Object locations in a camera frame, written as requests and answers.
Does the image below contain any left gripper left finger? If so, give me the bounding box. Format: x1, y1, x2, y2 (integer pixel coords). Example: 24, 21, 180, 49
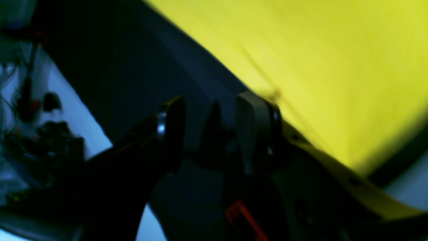
1, 96, 186, 241

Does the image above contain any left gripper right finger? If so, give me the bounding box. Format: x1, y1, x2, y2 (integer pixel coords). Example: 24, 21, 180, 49
233, 91, 427, 241

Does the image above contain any yellow t-shirt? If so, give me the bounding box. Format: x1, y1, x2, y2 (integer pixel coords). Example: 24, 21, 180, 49
146, 0, 428, 176

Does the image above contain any red black clamp left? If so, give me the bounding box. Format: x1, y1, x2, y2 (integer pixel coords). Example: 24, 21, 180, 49
225, 199, 269, 241

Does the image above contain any black table cloth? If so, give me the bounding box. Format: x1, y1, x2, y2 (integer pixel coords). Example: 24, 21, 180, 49
33, 0, 428, 241

